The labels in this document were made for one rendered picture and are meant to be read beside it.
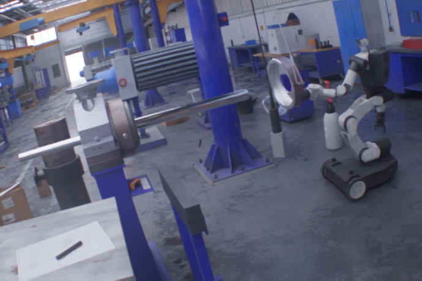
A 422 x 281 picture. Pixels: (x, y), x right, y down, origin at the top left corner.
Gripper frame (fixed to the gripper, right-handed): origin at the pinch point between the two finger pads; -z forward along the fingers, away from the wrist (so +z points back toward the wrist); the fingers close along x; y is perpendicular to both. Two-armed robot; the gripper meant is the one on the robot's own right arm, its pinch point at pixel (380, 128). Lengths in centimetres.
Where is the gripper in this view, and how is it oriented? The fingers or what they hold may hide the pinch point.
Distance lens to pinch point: 368.9
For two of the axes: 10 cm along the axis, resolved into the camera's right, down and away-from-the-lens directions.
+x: -6.5, -2.4, 7.2
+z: -1.3, -9.1, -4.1
